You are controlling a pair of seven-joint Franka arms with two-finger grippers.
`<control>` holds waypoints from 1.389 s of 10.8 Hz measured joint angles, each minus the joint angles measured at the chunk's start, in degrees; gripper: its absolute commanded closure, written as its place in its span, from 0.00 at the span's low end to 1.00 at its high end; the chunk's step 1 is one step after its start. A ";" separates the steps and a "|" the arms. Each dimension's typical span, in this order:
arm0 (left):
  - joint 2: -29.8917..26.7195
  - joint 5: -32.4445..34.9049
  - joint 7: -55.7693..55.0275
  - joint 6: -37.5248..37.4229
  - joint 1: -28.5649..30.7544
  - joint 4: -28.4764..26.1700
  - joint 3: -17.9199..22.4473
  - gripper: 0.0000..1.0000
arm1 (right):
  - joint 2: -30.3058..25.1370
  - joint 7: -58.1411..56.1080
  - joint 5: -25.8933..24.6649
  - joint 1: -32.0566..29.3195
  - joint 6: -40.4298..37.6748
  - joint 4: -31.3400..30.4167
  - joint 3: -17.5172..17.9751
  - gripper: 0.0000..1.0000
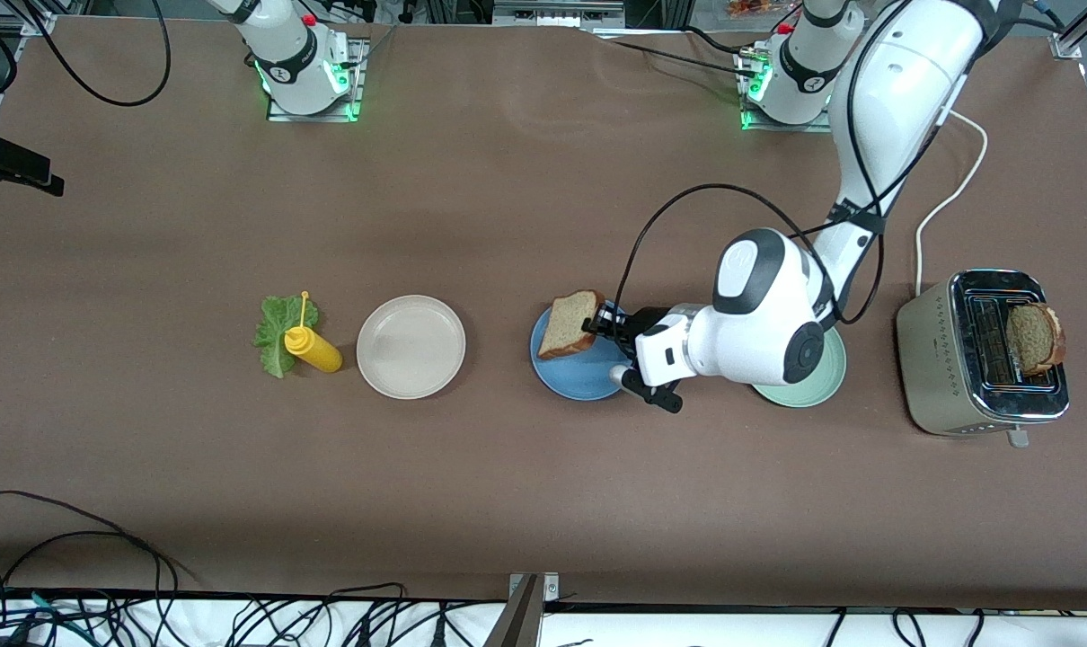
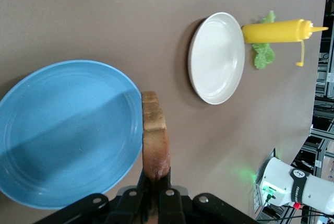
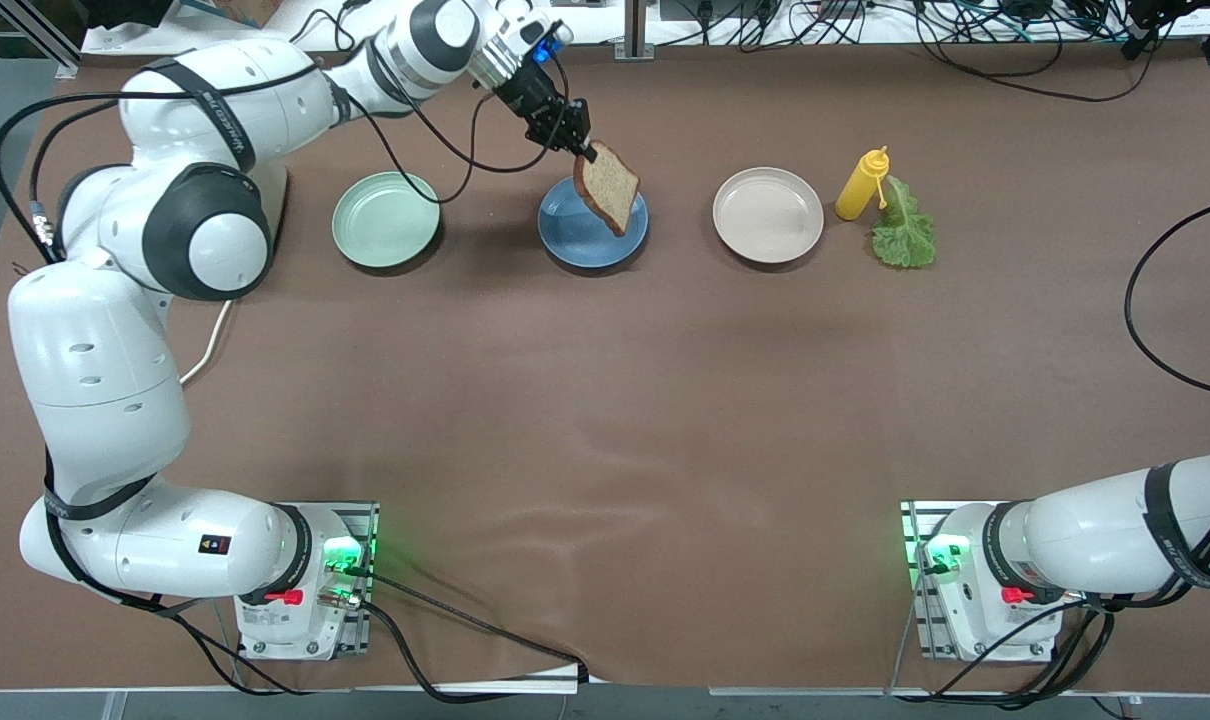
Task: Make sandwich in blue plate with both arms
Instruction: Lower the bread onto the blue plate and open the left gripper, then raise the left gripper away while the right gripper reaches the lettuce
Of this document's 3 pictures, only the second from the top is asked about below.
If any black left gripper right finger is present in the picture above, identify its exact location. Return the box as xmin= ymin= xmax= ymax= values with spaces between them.
xmin=158 ymin=166 xmax=186 ymax=224

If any brown bread slice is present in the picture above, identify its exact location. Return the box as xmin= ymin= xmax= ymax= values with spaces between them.
xmin=140 ymin=90 xmax=172 ymax=224

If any green lettuce leaf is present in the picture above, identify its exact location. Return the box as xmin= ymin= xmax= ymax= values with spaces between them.
xmin=252 ymin=10 xmax=276 ymax=69

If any beige round plate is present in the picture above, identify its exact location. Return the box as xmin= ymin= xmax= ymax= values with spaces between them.
xmin=187 ymin=11 xmax=246 ymax=105

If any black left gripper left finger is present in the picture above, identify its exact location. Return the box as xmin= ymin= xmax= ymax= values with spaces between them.
xmin=105 ymin=170 xmax=149 ymax=224

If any blue round plate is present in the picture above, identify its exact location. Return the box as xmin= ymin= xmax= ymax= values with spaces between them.
xmin=0 ymin=60 xmax=144 ymax=210

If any yellow mustard squeeze bottle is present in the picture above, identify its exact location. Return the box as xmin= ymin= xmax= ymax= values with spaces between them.
xmin=242 ymin=19 xmax=329 ymax=67

